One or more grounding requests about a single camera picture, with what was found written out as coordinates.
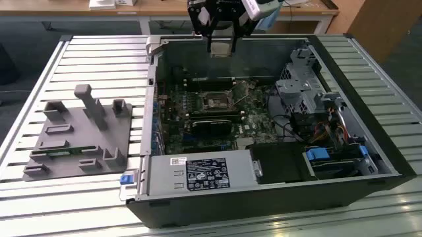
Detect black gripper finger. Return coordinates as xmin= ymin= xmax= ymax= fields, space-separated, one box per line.
xmin=205 ymin=14 xmax=215 ymax=53
xmin=230 ymin=9 xmax=239 ymax=54

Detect silver square CPU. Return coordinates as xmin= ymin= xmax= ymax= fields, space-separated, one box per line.
xmin=211 ymin=42 xmax=234 ymax=58

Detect metal socket cover frame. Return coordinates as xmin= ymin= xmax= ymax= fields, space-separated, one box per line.
xmin=230 ymin=80 xmax=258 ymax=105

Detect CPU socket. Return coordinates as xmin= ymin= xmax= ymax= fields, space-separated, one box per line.
xmin=200 ymin=91 xmax=238 ymax=111

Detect pale blue teach pendant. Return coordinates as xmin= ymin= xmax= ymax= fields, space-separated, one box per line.
xmin=257 ymin=6 xmax=282 ymax=32

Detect grey metal disk bay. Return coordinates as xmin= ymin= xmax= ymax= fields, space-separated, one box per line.
xmin=275 ymin=48 xmax=347 ymax=116

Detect green motherboard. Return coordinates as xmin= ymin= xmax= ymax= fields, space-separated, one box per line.
xmin=155 ymin=79 xmax=287 ymax=155

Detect graphics card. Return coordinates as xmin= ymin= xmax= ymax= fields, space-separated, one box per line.
xmin=190 ymin=119 xmax=234 ymax=138

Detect plain white box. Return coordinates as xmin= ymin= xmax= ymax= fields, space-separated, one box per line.
xmin=88 ymin=0 xmax=116 ymax=10

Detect silver chipset heatsink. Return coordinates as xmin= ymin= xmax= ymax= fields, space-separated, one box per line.
xmin=235 ymin=138 xmax=255 ymax=149

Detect wooden cabinet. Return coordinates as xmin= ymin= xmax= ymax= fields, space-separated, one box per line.
xmin=326 ymin=0 xmax=422 ymax=64

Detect wooden desk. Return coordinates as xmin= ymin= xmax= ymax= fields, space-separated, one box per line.
xmin=0 ymin=0 xmax=341 ymax=35

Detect black plastic shroud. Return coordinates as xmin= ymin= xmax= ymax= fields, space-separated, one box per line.
xmin=246 ymin=143 xmax=317 ymax=185

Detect hard disk in blue carrier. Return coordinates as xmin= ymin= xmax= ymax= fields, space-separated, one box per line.
xmin=305 ymin=146 xmax=362 ymax=180

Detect black power supply label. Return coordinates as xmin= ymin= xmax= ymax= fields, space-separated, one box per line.
xmin=186 ymin=158 xmax=231 ymax=192

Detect silver power supply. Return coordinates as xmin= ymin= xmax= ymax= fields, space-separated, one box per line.
xmin=147 ymin=149 xmax=265 ymax=198

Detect green RAM stick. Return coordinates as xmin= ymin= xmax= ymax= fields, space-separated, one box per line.
xmin=46 ymin=147 xmax=98 ymax=156

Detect grey parts rack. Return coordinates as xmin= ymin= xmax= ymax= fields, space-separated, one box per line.
xmin=22 ymin=83 xmax=134 ymax=182

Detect black open PC case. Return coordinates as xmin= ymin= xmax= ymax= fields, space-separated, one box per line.
xmin=124 ymin=33 xmax=417 ymax=229

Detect white silver wrist camera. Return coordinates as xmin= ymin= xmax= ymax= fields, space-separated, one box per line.
xmin=242 ymin=0 xmax=281 ymax=20

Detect yellow red power wires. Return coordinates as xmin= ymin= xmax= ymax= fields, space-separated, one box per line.
xmin=310 ymin=121 xmax=351 ymax=146

